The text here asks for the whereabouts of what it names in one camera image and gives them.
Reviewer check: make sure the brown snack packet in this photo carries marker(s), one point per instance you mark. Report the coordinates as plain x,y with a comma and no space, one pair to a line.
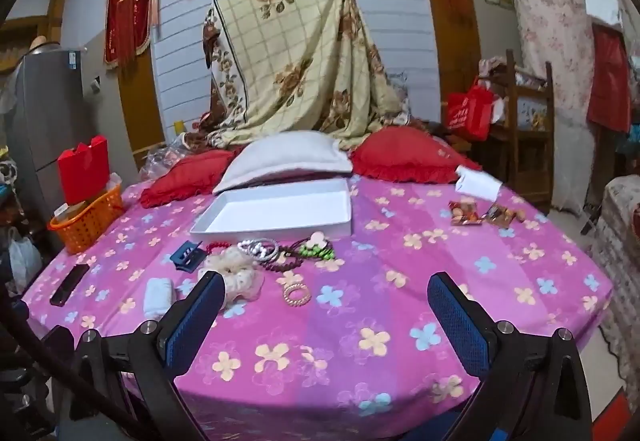
502,214

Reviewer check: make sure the pink floral bedsheet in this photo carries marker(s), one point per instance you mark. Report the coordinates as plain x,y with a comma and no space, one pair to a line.
380,281

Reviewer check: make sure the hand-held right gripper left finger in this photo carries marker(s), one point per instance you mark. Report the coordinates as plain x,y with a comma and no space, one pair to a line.
192,321

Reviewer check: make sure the red ruffled pillow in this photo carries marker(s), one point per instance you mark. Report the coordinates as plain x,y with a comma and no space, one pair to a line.
185,178
405,153

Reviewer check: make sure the blue hair claw clip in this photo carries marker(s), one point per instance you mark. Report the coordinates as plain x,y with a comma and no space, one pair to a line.
186,257

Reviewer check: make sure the red hanging cloth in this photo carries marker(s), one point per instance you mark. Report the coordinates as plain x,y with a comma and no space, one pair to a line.
609,81

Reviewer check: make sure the white pillow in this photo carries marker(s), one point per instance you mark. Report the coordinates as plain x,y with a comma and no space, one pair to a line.
285,156

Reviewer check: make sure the beige floral checked blanket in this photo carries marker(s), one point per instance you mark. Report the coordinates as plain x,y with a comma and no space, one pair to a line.
300,56

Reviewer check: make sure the light blue fuzzy pouch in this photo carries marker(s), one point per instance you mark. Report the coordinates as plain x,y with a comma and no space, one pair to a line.
158,297

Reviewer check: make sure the pink floral curtain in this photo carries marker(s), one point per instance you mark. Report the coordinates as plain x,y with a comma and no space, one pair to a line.
550,71

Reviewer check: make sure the red gift box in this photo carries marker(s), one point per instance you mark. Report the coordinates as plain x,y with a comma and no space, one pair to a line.
82,168

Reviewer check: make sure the orange plastic basket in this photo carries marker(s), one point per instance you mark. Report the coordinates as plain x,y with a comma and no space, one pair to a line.
90,223

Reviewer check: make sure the white paper sheet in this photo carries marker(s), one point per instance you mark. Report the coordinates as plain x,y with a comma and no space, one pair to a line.
602,7

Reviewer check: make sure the floral covered sofa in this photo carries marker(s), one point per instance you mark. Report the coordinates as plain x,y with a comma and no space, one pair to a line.
622,261

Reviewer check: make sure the clear plastic bags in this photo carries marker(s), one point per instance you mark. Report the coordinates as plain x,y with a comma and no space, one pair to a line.
167,158

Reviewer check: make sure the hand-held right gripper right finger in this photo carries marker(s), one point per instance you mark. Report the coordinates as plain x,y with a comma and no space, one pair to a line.
457,321

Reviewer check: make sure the red snack packet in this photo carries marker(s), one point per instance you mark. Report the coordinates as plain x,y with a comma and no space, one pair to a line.
463,213

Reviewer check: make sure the white plastic bag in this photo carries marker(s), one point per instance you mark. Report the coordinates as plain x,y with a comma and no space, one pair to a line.
24,263

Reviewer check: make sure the red tasselled wall hanging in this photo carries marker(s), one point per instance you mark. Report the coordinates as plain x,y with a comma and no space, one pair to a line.
127,6

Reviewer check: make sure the white paper tissue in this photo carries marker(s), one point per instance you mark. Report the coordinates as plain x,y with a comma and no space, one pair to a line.
477,183

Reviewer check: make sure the wooden chair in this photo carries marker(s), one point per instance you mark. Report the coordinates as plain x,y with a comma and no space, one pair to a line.
525,121

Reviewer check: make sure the cream lace scrunchie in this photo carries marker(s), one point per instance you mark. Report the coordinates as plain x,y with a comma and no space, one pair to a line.
240,278

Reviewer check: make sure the white rectangular tray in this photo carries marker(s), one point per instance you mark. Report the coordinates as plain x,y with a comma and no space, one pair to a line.
280,211

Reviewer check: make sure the red shopping bag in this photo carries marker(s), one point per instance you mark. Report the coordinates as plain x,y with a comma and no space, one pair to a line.
467,113

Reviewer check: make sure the black remote control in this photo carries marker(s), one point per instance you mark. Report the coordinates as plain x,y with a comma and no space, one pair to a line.
70,285

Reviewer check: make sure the grey refrigerator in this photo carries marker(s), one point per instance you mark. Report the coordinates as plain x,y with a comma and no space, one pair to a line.
47,121

